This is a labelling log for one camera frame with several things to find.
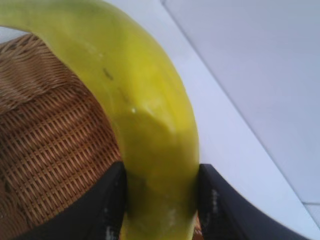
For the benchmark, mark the brown woven wicker basket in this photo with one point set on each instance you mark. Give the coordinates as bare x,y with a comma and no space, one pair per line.
50,140

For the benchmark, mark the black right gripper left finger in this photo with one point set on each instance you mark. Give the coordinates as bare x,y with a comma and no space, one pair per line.
82,215

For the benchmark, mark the yellow banana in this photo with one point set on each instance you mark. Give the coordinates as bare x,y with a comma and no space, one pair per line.
140,100

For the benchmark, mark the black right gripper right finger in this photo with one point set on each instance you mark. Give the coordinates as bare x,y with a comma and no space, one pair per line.
240,210

